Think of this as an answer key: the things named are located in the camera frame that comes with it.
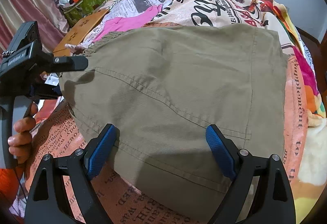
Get striped maroon curtain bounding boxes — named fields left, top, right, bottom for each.
left=1, top=0, right=69, bottom=52

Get colourful fleece blanket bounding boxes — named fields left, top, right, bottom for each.
left=257, top=0, right=326, bottom=223

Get person's left hand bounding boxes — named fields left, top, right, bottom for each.
left=8, top=103, right=38, bottom=164

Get olive green pants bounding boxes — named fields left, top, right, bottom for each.
left=59, top=24, right=288, bottom=221

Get green storage basket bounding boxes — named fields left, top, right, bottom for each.
left=60, top=0, right=107, bottom=27

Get wooden folding lap desk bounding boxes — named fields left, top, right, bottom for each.
left=53, top=9, right=109, bottom=57

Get pink shorts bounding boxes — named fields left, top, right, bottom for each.
left=92, top=5, right=162, bottom=43

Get newspaper print bed quilt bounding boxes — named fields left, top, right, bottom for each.
left=24, top=0, right=311, bottom=224

